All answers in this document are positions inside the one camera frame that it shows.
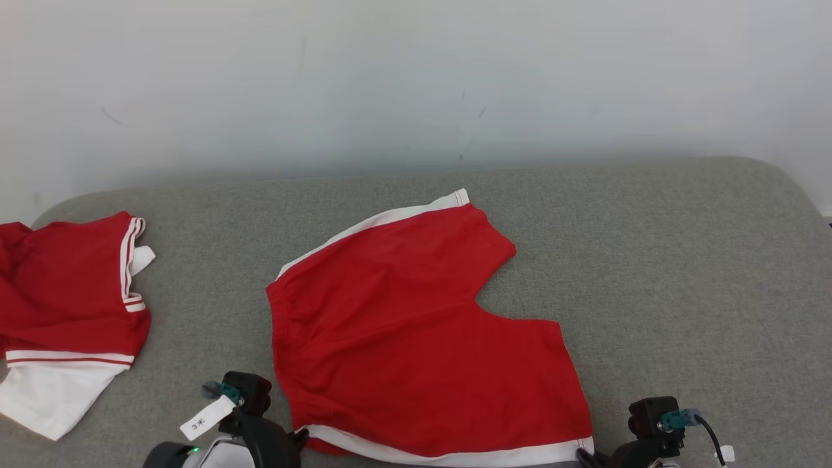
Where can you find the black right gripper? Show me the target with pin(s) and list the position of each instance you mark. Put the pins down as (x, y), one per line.
(640, 454)

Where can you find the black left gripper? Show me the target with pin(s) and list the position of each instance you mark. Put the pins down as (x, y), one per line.
(270, 445)

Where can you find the red shorts with white trim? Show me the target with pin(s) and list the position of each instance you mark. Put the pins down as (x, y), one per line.
(416, 338)

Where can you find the red and white t-shirt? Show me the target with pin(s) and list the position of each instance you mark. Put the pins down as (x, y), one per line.
(65, 292)

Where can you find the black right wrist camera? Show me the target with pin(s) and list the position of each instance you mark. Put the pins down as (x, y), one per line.
(650, 416)

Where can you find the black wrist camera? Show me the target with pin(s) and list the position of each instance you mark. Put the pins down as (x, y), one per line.
(650, 416)
(250, 389)

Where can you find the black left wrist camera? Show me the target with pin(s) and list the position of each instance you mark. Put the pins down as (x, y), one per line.
(250, 389)

